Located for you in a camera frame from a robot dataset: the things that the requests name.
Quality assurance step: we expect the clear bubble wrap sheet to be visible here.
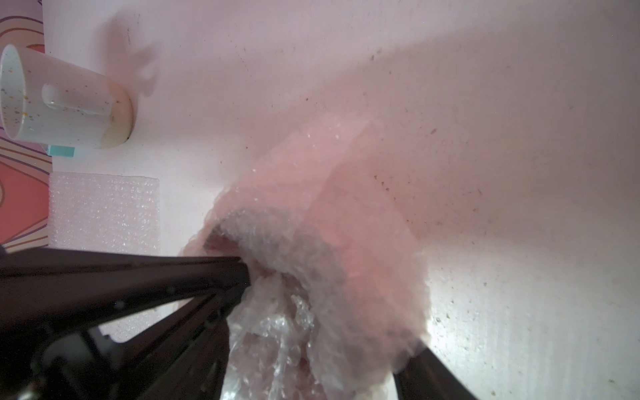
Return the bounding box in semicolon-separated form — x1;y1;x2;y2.
48;172;161;343
183;114;428;399

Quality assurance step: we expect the small teal alarm clock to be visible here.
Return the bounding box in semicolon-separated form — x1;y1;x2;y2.
47;145;75;158

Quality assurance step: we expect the white ceramic mug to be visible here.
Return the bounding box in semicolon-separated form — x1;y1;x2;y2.
1;44;133;149

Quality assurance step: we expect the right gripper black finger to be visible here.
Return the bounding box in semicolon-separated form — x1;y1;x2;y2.
393;348;477;400

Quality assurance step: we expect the clear bubble wrap sheet bottom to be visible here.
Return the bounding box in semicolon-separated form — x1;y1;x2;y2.
48;172;161;343

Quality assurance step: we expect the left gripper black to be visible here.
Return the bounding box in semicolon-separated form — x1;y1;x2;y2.
1;248;250;399

